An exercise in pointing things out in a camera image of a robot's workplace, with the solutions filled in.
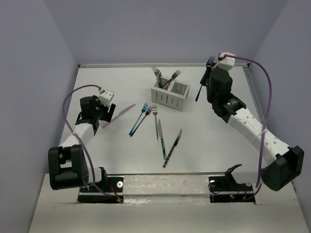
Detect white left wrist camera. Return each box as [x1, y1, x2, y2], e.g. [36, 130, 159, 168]
[98, 89, 114, 107]

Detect silver fork pink handle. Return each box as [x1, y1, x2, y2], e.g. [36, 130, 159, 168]
[158, 69, 163, 89]

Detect purple iridescent fork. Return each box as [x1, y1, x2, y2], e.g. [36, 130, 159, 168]
[130, 105, 153, 136]

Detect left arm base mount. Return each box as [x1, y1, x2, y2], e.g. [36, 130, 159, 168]
[77, 176, 124, 204]

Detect plain silver fork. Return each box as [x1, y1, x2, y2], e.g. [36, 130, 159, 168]
[153, 105, 159, 142]

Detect silver knife teal marbled handle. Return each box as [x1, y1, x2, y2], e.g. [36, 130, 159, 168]
[158, 119, 167, 160]

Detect all blue fork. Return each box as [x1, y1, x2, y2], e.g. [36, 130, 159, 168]
[195, 56, 216, 102]

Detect white perforated utensil caddy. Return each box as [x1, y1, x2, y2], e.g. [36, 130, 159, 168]
[151, 80, 190, 112]

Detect silver fork teal marbled handle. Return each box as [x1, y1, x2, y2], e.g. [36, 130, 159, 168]
[151, 66, 159, 86]

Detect silver knife pink handle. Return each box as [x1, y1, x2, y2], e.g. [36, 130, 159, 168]
[102, 104, 136, 129]

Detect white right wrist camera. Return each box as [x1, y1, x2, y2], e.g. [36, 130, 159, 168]
[216, 52, 235, 71]

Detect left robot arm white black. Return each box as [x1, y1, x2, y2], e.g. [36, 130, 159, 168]
[48, 95, 116, 192]

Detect silver fork black riveted handle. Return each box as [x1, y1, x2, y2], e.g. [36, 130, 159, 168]
[163, 70, 182, 90]

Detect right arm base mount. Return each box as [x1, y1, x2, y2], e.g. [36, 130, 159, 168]
[207, 176, 255, 203]

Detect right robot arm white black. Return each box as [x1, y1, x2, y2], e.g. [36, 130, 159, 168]
[200, 63, 304, 191]

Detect silver knife black speckled handle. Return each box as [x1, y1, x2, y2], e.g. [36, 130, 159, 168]
[163, 129, 182, 168]

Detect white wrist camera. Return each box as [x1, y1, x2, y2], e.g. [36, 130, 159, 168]
[98, 89, 114, 107]
[216, 52, 235, 71]

